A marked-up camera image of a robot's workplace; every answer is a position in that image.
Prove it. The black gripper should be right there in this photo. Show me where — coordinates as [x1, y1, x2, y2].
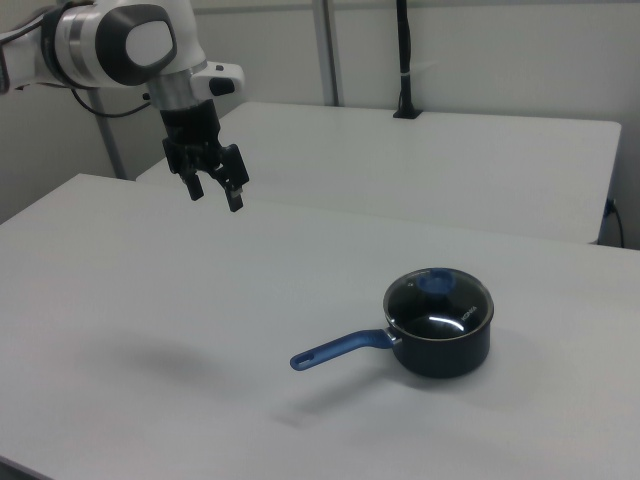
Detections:
[159, 99, 250, 214]

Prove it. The glass lid with blue knob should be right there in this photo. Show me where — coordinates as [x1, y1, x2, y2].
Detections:
[383, 267, 494, 342]

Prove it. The black table clamp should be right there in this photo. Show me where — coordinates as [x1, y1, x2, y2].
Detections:
[392, 0, 426, 121]

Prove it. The grey metal frame post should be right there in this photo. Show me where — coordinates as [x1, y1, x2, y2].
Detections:
[313, 0, 347, 107]
[89, 89, 127, 180]

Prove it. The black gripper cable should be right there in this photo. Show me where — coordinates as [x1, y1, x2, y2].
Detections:
[68, 85, 153, 119]

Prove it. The dark saucepan with blue handle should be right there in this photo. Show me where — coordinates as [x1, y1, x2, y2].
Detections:
[289, 267, 497, 380]

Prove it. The black power cable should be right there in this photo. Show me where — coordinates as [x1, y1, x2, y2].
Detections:
[603, 197, 627, 250]

